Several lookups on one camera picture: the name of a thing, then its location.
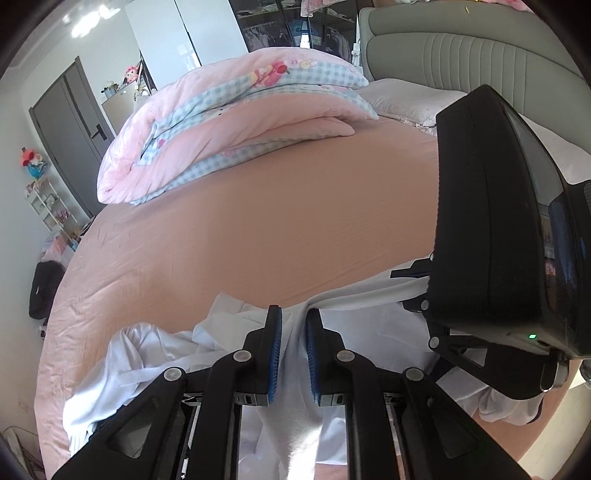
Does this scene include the white shelf rack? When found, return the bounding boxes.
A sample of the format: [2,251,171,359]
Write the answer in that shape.
[24,178,85,252]

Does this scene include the dark grey door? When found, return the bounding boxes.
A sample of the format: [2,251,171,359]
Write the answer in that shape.
[28,55,117,219]

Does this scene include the dark glass cabinet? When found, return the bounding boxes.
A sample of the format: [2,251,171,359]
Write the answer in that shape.
[228,0,362,65]

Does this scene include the pink bed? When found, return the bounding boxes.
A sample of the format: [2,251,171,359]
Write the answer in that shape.
[33,113,591,480]

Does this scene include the grey padded headboard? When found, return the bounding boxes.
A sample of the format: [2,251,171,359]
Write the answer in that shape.
[358,7,591,155]

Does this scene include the white wardrobe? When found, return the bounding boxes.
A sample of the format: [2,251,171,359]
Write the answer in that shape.
[124,0,250,90]

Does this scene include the pink printed cloth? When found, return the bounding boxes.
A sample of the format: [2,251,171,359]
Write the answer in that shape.
[299,0,334,18]

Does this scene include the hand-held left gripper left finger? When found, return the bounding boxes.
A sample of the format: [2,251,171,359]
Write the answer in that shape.
[51,305,283,480]

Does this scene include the pink checked folded quilt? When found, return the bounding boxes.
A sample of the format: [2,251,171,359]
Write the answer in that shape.
[97,52,382,206]

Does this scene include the white shirt with navy trim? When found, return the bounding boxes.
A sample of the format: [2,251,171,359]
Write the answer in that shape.
[191,256,544,480]

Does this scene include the red blue wall toy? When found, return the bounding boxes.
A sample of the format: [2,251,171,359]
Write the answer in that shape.
[19,146,48,179]

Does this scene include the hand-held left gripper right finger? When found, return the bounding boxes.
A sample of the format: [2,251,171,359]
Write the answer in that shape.
[305,307,532,480]

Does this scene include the black bag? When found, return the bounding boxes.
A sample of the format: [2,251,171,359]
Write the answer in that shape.
[28,260,65,320]

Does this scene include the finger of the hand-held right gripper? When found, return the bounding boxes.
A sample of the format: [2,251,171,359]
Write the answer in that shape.
[401,295,546,398]
[390,256,437,281]

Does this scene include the beige cabinet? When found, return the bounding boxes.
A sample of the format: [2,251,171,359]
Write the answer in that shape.
[100,85,140,139]

